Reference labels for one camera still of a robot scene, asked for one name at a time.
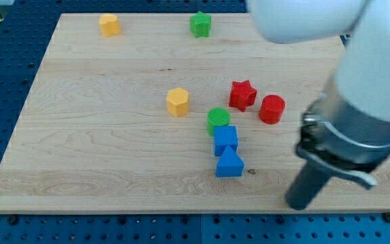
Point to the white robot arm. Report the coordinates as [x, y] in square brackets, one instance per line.
[345, 133]

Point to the wooden board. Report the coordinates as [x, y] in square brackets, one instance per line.
[95, 136]

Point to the blue triangle block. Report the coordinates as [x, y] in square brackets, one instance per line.
[229, 164]

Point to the green cylinder block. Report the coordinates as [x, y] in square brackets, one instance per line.
[217, 117]

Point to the yellow hexagon block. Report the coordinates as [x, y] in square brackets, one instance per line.
[178, 102]

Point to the blue cube block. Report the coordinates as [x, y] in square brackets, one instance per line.
[225, 136]

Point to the red star block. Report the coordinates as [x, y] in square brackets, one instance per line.
[242, 95]

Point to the red cylinder block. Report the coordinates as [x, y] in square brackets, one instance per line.
[272, 108]

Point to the green star block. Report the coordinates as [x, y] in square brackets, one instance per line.
[200, 24]

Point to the yellow heart block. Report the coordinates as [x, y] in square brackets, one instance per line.
[109, 24]

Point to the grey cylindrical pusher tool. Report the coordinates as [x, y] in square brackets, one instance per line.
[308, 183]

